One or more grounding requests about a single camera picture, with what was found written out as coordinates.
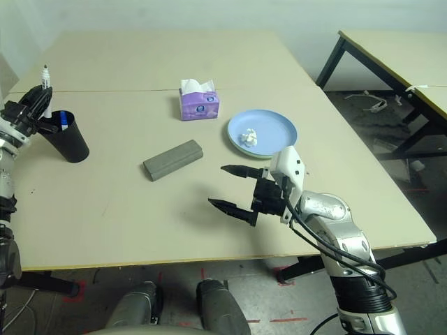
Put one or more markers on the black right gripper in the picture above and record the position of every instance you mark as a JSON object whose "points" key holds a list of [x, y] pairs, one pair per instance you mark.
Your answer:
{"points": [[269, 199]]}

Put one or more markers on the beige side table black legs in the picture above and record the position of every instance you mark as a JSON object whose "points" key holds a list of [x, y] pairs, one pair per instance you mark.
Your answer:
{"points": [[401, 52]]}

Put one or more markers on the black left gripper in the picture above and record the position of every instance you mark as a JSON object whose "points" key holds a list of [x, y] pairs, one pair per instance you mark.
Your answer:
{"points": [[14, 117]]}

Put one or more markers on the blue plastic plate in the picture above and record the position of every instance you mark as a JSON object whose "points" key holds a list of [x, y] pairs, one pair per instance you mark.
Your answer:
{"points": [[272, 125]]}

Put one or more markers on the beige robot torso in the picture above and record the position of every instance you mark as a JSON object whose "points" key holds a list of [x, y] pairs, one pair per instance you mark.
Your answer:
{"points": [[146, 331]]}

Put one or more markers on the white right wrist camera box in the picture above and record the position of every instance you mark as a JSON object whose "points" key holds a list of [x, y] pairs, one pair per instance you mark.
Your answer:
{"points": [[290, 167]]}

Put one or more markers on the white tag on side table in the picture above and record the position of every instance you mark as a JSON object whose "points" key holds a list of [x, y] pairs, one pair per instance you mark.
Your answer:
{"points": [[417, 87]]}

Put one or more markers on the white marker blue cap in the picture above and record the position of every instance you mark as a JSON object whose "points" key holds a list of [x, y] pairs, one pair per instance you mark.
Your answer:
{"points": [[64, 120]]}

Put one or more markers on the black table frame beam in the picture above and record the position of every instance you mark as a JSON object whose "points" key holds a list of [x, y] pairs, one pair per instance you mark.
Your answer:
{"points": [[49, 284], [314, 267]]}

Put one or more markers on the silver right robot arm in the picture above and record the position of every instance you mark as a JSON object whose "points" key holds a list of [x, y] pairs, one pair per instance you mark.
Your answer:
{"points": [[342, 237]]}

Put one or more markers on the white plastic floor scrap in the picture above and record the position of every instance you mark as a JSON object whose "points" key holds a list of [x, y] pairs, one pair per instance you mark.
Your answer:
{"points": [[373, 106]]}

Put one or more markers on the grey right robot leg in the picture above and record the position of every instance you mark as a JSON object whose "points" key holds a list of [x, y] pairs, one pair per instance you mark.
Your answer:
{"points": [[220, 307]]}

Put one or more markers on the white paper ball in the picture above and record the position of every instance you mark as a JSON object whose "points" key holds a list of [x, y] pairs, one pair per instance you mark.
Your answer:
{"points": [[248, 137]]}

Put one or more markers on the grey glasses case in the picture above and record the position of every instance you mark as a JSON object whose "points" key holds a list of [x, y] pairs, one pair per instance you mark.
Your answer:
{"points": [[173, 161]]}

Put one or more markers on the white marker black tip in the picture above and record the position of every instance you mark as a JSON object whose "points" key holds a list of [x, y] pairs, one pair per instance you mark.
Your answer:
{"points": [[45, 80]]}

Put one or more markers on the black plastic cup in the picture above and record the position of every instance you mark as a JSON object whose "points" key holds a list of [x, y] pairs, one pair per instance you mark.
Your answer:
{"points": [[70, 143]]}

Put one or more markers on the grey left robot leg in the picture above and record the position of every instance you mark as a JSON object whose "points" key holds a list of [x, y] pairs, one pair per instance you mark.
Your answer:
{"points": [[136, 307]]}

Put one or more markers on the small white floor object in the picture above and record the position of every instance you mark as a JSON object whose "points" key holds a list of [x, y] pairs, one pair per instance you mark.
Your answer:
{"points": [[417, 165]]}

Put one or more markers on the grey robot leg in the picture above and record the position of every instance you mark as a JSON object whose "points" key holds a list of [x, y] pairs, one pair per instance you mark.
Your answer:
{"points": [[220, 307], [136, 307]]}

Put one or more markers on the purple tissue box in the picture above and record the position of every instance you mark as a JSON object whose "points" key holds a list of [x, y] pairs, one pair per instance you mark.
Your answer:
{"points": [[199, 108]]}

